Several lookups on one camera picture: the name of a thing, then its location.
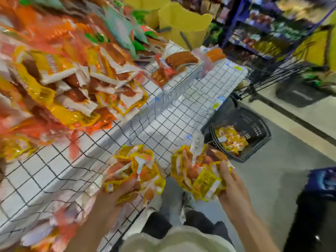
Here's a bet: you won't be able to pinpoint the person's left hand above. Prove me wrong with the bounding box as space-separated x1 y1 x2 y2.
97 173 141 225

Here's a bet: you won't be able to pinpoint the person's right hand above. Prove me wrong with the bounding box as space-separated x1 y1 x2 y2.
216 161 253 221

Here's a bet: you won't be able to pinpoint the yellow snack packets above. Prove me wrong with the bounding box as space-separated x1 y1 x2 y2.
170 144 234 203
102 144 166 203

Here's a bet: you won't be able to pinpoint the heap of yellow sausage bundles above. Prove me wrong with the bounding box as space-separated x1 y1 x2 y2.
214 126 249 154

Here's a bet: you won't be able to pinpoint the black shopping basket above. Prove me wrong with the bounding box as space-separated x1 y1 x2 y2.
209 106 272 163

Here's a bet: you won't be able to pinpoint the pink sausages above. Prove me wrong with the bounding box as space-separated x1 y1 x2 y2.
21 202 98 252

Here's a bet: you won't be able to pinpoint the tiled white display table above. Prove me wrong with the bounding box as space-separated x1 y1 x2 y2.
0 42 249 252

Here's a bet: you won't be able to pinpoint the long orange sausage pack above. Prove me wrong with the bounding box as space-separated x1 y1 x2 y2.
205 47 226 63

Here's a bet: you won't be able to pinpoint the red label brown sausage pack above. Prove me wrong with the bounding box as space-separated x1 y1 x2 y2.
152 51 200 87

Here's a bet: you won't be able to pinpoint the large pile of sausage packets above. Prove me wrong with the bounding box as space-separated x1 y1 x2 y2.
0 0 150 163

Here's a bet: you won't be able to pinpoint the pile of sausage packets tier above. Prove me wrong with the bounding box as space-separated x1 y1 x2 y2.
21 0 163 56

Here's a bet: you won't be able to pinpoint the person's left forearm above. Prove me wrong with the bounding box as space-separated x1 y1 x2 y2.
65 212 126 252

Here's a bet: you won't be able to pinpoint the person's right forearm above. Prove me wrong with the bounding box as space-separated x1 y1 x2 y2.
230 210 281 252

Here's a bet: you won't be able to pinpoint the person's left shoe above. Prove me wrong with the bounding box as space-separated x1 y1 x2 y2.
123 197 163 239

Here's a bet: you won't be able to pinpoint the person's shoe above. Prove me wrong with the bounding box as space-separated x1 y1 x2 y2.
180 191 197 224
123 197 163 239

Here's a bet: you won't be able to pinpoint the person's right shoe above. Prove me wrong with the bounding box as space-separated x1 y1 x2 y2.
180 191 197 224

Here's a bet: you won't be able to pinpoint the black basket holding groceries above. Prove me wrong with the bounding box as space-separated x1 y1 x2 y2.
275 76 331 108

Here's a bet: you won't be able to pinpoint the black shorts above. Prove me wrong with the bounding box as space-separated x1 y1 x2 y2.
110 210 232 252

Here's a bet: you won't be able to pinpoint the dark blue display stand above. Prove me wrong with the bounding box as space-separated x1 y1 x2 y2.
283 165 336 252

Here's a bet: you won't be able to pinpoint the blue yellow price label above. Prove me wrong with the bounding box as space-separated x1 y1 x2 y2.
211 96 226 111
226 61 245 72

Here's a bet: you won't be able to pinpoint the blue goods rack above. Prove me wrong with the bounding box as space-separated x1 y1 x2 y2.
220 0 336 71

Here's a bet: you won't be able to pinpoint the yellow display panel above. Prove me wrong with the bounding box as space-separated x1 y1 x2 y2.
294 10 336 71

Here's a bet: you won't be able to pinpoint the yellow bin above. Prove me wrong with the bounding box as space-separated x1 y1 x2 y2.
122 0 171 29
159 2 213 50

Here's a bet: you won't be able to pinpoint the store shelving with packaged goods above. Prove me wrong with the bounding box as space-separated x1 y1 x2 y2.
178 0 237 24

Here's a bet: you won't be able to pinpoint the black wire shopping cart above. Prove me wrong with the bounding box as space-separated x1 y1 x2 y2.
231 55 329 100

